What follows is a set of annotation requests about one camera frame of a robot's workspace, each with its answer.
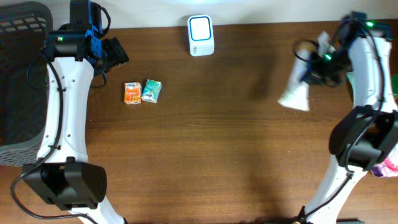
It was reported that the green wet wipes pack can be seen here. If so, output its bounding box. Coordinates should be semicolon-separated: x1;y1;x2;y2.
346;72;355;100

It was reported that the white tube with cork cap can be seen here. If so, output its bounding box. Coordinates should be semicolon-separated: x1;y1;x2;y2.
277;58;310;111

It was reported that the orange tissue pack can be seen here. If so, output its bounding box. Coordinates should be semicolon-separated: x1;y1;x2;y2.
124;82;142;105

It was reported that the teal tissue pack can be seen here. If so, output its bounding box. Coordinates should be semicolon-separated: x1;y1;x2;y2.
141;79;162;103

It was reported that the green lid jar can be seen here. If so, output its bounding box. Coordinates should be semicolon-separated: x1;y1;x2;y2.
391;73;398;98

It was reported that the red purple tissue pack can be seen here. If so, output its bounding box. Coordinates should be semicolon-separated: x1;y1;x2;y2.
371;145;397;177

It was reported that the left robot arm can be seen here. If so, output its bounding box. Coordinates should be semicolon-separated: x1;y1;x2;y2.
19;1;129;223

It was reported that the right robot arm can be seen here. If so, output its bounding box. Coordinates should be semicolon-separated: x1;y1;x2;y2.
293;11;397;223

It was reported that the white barcode scanner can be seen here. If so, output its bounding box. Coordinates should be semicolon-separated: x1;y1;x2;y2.
187;15;215;57

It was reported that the grey plastic mesh basket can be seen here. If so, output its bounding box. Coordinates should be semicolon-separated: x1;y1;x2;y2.
1;1;53;167

